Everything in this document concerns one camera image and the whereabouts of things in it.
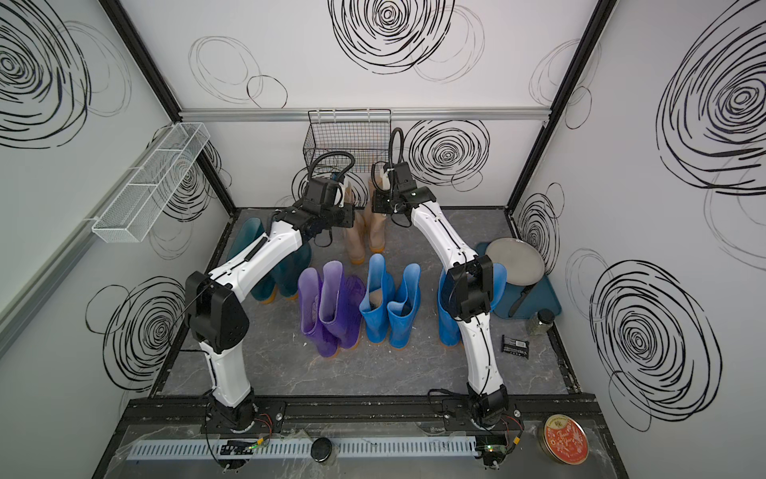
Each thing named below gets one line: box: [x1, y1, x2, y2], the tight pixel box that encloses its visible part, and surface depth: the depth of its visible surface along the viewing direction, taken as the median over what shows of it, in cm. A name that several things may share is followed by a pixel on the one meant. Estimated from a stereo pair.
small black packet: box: [500, 334, 530, 361], surface depth 86 cm
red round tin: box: [538, 413, 590, 467], surface depth 69 cm
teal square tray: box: [475, 242, 562, 320], surface depth 97 cm
